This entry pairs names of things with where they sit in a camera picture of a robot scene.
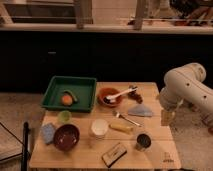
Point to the blue grey cloth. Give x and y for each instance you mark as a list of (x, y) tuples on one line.
[(140, 110)]

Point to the green plastic tray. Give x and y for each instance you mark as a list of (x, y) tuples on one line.
[(75, 94)]

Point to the yellow banana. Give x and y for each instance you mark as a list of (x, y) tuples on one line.
[(122, 128)]

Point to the green vegetable piece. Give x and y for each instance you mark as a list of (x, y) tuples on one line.
[(74, 97)]

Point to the brown grape cluster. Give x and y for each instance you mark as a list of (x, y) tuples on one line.
[(134, 95)]

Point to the black pole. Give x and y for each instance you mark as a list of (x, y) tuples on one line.
[(25, 153)]

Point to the wooden post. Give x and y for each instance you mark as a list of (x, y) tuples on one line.
[(83, 12), (140, 14)]

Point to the white spoon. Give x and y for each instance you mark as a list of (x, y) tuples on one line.
[(112, 98)]

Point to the wooden post left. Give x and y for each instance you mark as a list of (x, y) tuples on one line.
[(83, 12)]

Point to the small green cup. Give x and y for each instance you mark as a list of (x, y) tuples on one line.
[(64, 117)]

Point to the white cup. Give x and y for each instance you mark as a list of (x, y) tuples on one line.
[(99, 128)]

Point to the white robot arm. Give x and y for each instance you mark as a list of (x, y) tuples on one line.
[(184, 83)]

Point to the dark metal cup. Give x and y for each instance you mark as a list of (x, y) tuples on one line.
[(143, 142)]

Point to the orange bowl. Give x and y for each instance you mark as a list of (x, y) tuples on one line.
[(103, 97)]

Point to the orange fruit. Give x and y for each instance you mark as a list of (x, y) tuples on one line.
[(66, 100)]

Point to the wooden post right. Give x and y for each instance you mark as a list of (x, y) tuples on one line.
[(140, 14)]

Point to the purple bowl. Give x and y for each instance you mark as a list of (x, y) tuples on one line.
[(66, 137)]

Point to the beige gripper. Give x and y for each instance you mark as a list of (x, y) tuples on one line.
[(167, 117)]

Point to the wooden black eraser block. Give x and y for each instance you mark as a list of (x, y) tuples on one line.
[(114, 154)]

